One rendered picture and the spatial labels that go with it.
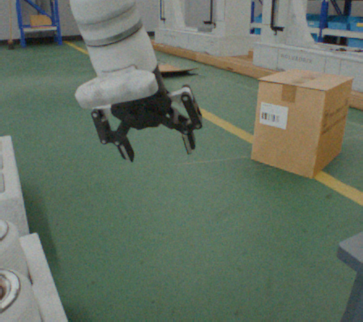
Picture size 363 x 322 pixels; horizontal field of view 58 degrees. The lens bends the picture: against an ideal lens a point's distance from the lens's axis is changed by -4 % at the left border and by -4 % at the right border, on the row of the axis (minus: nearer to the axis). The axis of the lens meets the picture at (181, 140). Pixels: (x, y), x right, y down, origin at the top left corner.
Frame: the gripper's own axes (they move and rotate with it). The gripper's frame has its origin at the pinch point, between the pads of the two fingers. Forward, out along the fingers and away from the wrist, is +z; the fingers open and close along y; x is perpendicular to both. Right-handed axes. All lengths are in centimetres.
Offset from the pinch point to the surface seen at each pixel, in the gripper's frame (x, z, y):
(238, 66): -220, 112, -16
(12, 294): 22.9, -3.5, 13.1
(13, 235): 13.2, -0.7, 19.2
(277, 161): -48, 55, -23
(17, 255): 14.8, 1.6, 19.4
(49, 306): 20.6, 5.1, 14.3
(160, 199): -26, 42, 14
